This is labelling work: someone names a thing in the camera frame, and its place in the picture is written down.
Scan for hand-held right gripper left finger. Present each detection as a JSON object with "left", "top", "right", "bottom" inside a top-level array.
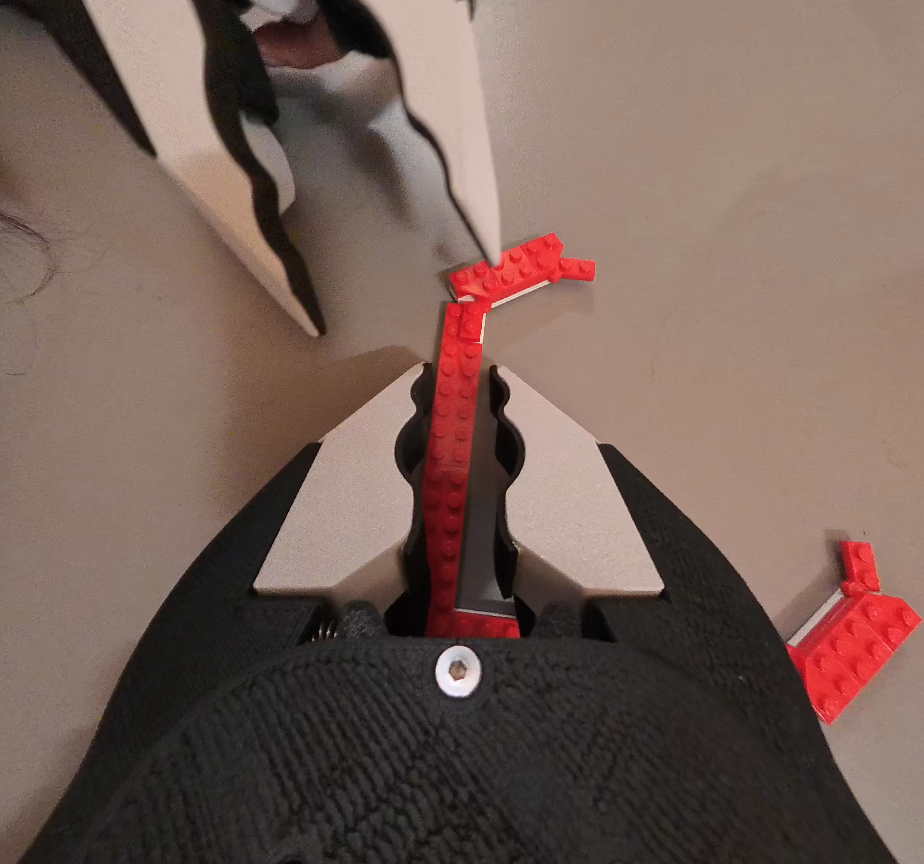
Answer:
[{"left": 251, "top": 362, "right": 436, "bottom": 601}]

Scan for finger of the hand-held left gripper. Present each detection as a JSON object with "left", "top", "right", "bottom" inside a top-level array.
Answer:
[
  {"left": 64, "top": 0, "right": 327, "bottom": 340},
  {"left": 303, "top": 0, "right": 504, "bottom": 273}
]

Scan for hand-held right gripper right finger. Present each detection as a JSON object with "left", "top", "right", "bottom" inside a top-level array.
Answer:
[{"left": 489, "top": 365, "right": 665, "bottom": 601}]

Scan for red lego corner frame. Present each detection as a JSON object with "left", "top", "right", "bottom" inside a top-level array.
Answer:
[{"left": 424, "top": 300, "right": 522, "bottom": 640}]

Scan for red angled lego section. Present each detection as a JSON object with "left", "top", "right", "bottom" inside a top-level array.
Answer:
[{"left": 448, "top": 232, "right": 597, "bottom": 304}]

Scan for red and white lego assembly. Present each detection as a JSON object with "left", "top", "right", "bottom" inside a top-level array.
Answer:
[{"left": 785, "top": 541, "right": 924, "bottom": 725}]

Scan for person's left hand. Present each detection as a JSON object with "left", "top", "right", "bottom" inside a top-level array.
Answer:
[{"left": 256, "top": 18, "right": 342, "bottom": 71}]

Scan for dark hair strands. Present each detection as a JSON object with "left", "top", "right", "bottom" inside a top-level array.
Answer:
[{"left": 0, "top": 211, "right": 60, "bottom": 376}]

